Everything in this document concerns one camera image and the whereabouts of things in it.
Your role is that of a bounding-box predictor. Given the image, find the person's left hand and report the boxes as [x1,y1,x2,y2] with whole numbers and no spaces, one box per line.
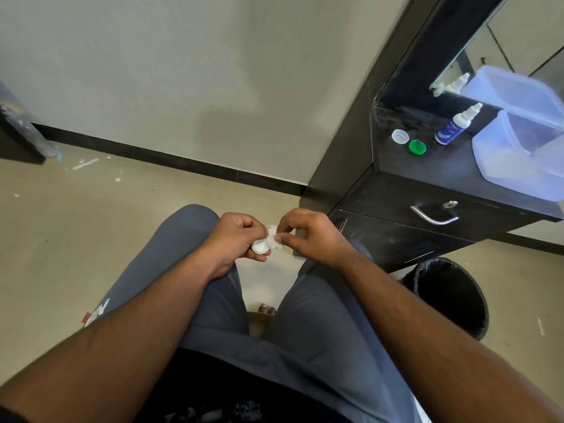
[196,211,272,280]

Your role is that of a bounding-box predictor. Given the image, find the person's right hand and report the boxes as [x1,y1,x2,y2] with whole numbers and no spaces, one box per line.
[274,208,358,271]

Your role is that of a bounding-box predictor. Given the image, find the white contact lens case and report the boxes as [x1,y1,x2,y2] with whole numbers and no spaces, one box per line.
[251,224,280,255]

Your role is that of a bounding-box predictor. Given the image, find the white tissue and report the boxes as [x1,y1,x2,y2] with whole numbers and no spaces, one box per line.
[266,224,284,251]

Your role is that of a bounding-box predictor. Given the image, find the blue white solution bottle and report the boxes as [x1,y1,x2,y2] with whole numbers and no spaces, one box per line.
[434,102,484,146]

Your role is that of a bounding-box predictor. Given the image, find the person's right forearm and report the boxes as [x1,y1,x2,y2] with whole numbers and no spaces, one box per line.
[337,250,564,423]

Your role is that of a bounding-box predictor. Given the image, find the person's left forearm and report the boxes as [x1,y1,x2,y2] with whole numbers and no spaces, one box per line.
[0,255,232,423]

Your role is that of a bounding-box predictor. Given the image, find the black dresser cabinet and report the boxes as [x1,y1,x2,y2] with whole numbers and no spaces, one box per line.
[299,0,564,274]

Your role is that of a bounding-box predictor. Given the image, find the brown wooden stool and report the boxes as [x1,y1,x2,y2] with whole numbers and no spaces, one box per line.
[248,311,276,340]

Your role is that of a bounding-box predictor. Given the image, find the grey trousers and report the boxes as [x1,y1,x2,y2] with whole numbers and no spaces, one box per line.
[81,204,424,423]

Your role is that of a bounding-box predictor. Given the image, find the black lined trash bin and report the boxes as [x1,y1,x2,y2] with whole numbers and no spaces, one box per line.
[403,257,490,342]

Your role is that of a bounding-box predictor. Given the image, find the dark shirt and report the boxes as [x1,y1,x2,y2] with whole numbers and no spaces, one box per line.
[0,347,353,423]

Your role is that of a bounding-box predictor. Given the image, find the clear blue plastic container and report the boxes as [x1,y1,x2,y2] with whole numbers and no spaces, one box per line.
[471,109,564,203]

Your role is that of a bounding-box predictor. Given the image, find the clear plastic wrap strip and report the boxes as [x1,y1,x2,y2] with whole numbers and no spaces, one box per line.
[0,103,62,163]

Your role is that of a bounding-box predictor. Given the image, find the dark wooden panel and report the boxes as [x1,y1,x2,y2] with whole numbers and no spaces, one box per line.
[0,81,47,166]

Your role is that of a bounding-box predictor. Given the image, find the dresser mirror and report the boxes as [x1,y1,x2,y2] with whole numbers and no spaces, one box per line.
[429,0,564,118]

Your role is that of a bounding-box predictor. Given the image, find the silver drawer handle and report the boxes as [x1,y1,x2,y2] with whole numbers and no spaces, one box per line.
[409,204,460,227]

